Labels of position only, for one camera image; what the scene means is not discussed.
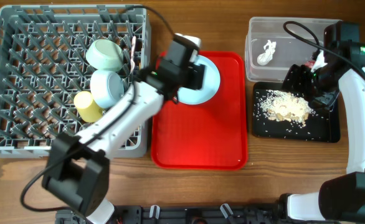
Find large light blue plate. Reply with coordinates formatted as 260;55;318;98
178;55;220;105

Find white plastic wrapper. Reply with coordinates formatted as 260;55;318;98
257;40;277;66

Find small light blue bowl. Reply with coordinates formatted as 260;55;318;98
90;70;125;109

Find mint green bowl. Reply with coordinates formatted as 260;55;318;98
85;39;124;72

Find black tray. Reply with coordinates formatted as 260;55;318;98
251;82;341;143

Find clear plastic bin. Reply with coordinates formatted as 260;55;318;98
245;17;337;83

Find red plastic tray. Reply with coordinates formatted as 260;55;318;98
151;51;248;170

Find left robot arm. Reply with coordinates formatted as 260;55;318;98
42;34;204;223

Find white plastic fork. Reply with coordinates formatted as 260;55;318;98
130;36;137;73

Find rice and food scraps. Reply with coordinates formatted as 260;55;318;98
255;90;316;127

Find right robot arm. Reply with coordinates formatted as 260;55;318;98
278;21;365;223

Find grey dishwasher rack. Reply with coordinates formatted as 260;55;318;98
0;4;151;159

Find yellow plastic cup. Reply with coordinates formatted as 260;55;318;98
73;91;103;123

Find red snack wrapper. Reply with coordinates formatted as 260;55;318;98
305;60;315;68

